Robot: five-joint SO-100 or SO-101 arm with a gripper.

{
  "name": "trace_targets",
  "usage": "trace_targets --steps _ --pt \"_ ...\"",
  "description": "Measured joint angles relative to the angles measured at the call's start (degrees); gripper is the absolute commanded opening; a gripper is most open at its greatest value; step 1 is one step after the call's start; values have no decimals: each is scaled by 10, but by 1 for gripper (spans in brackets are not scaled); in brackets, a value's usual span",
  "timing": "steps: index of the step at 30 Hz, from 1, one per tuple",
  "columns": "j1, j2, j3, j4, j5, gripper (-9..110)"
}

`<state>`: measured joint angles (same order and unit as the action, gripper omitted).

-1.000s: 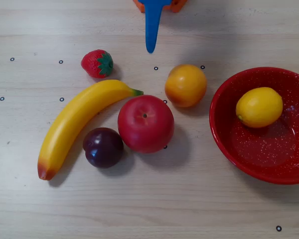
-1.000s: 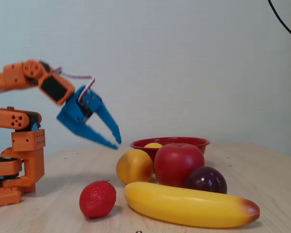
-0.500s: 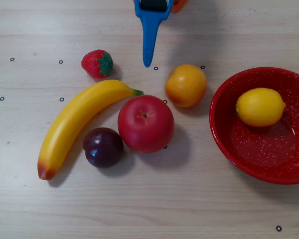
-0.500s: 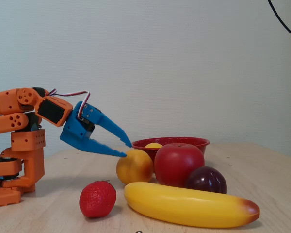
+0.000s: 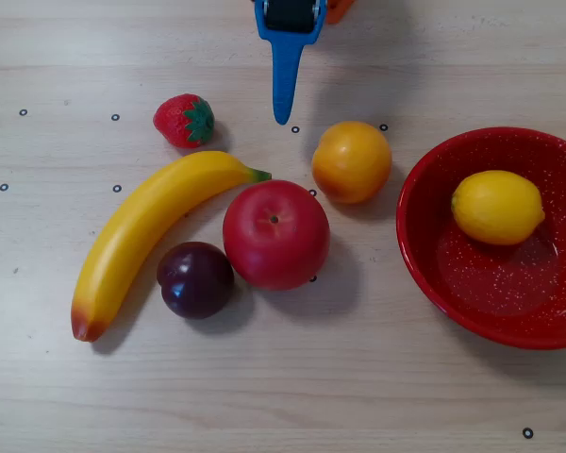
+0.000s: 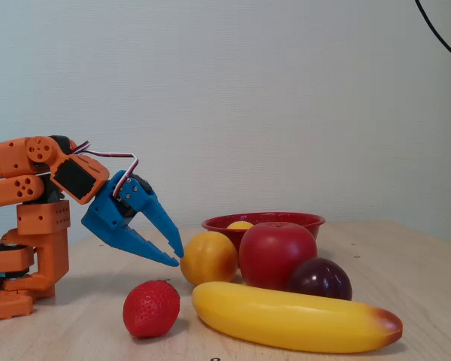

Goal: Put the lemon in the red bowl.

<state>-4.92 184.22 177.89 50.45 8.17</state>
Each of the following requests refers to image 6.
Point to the red plastic strawberry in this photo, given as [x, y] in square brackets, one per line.
[150, 308]

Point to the yellow plastic lemon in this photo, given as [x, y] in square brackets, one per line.
[240, 225]

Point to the yellow plastic banana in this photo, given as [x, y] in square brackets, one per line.
[285, 319]

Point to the dark purple plastic plum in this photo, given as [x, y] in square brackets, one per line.
[319, 280]

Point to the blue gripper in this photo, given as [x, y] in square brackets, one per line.
[104, 214]

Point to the red speckled enamel bowl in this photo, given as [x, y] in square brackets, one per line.
[218, 225]

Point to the orange yellow plastic peach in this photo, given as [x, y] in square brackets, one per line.
[208, 259]

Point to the red plastic apple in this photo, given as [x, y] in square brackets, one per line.
[274, 255]

